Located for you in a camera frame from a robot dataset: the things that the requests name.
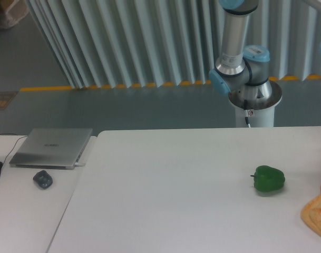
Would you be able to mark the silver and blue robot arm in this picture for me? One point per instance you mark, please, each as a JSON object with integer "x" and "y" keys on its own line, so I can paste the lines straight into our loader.
{"x": 235, "y": 39}

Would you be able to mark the white folding partition screen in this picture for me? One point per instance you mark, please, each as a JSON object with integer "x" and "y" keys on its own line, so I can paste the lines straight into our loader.
{"x": 114, "y": 43}

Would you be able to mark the silver closed laptop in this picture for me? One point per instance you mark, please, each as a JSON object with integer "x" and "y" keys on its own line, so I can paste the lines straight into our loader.
{"x": 52, "y": 148}

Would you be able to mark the green bell pepper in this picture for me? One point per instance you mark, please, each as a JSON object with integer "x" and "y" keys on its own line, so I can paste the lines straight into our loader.
{"x": 268, "y": 179}

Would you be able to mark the golden bread loaf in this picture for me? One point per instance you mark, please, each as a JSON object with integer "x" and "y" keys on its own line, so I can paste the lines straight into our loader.
{"x": 311, "y": 215}

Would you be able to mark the brown cardboard box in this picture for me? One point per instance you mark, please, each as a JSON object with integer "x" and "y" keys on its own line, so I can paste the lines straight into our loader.
{"x": 11, "y": 13}

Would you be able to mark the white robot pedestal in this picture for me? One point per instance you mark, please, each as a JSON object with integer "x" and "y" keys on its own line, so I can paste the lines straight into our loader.
{"x": 255, "y": 105}

